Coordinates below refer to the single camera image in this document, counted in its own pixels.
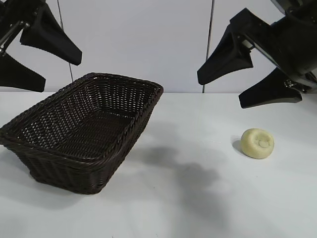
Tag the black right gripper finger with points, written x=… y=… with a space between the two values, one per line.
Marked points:
x=227 y=59
x=275 y=91

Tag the pale yellow egg yolk pastry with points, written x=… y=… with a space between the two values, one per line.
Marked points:
x=256 y=143

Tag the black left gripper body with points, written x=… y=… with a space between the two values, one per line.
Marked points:
x=10 y=15

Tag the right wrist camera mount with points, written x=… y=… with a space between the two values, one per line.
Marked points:
x=280 y=3

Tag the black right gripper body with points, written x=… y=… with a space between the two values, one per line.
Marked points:
x=292 y=49

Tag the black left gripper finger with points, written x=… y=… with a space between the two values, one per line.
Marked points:
x=17 y=77
x=52 y=42

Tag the dark brown woven basket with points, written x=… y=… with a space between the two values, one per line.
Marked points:
x=81 y=124

